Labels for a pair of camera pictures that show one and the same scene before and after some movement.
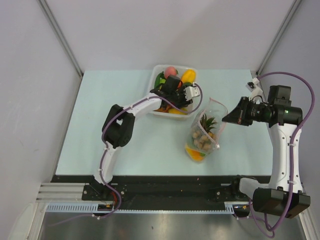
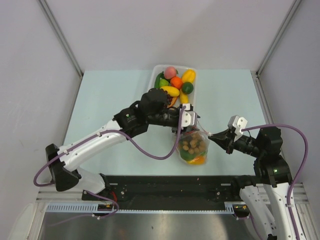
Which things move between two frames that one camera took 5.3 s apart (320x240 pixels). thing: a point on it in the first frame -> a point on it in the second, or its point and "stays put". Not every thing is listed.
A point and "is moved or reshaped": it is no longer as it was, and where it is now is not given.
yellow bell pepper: x=189 y=75 stays put
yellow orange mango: x=195 y=155 -> x=198 y=160
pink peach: x=169 y=70 stays put
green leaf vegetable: x=160 y=80 -> x=186 y=155
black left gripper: x=183 y=102 -> x=189 y=129
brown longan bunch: x=202 y=141 -> x=194 y=146
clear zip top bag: x=206 y=131 is moved or reshaped
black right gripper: x=239 y=115 -> x=226 y=139
